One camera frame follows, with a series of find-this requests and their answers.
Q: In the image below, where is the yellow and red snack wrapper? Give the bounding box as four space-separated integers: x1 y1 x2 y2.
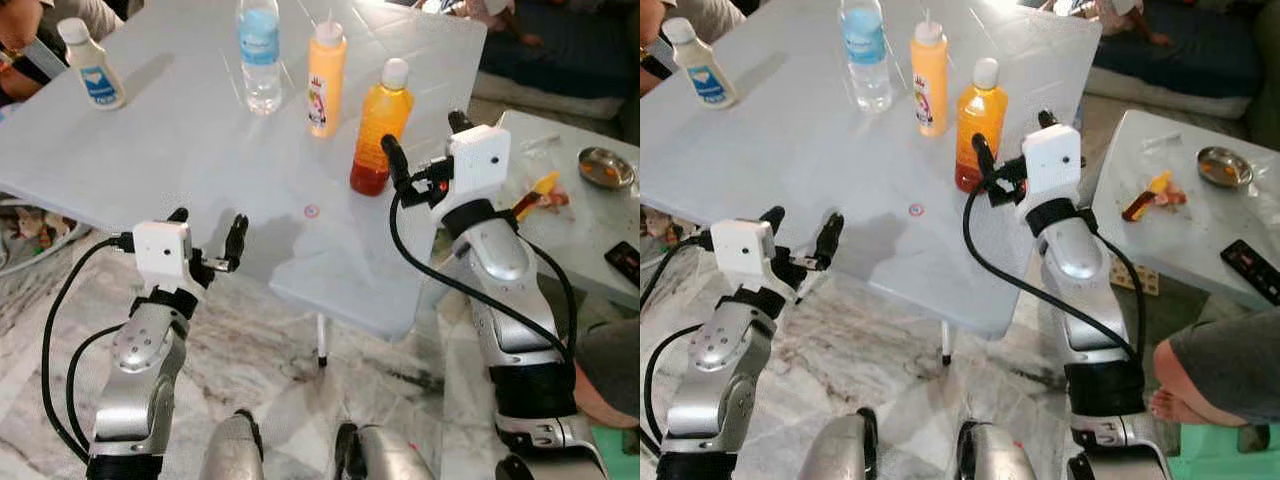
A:
512 171 571 221
1122 170 1188 223

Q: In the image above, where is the yellow squeeze sauce bottle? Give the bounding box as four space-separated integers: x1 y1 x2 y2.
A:
306 12 348 139
910 10 949 138

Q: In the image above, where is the black remote control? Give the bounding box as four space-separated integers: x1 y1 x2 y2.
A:
1220 239 1280 306
604 241 641 289

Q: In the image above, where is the green plastic stool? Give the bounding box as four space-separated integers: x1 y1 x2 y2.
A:
590 425 641 480
1165 420 1280 480

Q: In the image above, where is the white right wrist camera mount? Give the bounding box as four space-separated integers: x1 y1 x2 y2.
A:
1018 124 1086 211
432 125 513 216

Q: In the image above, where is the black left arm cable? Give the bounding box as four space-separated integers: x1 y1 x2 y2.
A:
645 322 706 456
640 232 716 306
40 232 136 463
65 322 126 449

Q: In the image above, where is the clear water bottle blue label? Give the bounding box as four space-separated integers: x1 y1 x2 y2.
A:
236 0 283 116
840 0 894 113

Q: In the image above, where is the silver right robot leg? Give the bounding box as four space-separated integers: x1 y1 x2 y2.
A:
955 420 1041 480
335 422 436 480

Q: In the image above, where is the grey folding table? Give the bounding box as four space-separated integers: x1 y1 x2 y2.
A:
0 0 489 369
640 0 1103 366

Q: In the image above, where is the orange juice bottle white cap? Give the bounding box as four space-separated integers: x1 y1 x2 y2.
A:
955 57 1009 194
350 58 414 197

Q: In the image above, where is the small child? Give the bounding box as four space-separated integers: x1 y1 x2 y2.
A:
1020 0 1176 49
420 0 546 49

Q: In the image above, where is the dark blue sofa cushion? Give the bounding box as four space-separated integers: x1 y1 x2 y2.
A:
470 0 641 121
1085 0 1271 121

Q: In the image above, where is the person in grey shorts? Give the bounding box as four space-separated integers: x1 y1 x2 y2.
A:
575 318 641 429
1148 310 1280 429

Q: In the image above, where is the round metal bowl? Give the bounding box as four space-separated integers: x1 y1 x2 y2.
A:
1196 146 1255 190
578 147 637 191

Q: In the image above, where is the white bottle blue label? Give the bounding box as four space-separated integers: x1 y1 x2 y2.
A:
57 17 128 111
663 17 738 110

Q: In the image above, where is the white basket with colourful items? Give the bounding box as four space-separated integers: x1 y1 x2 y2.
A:
640 205 701 251
0 195 86 276

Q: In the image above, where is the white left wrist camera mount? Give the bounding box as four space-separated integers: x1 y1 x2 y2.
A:
133 220 193 293
712 218 776 291

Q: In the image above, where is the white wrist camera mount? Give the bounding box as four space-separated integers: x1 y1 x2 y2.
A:
133 220 193 293
1018 124 1086 211
712 218 776 291
432 125 513 216

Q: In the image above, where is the beige patterned floor mat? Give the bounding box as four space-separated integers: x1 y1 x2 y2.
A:
1110 262 1161 297

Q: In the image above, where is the small white plastic table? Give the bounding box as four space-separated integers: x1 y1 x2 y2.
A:
430 110 641 311
1090 108 1280 311

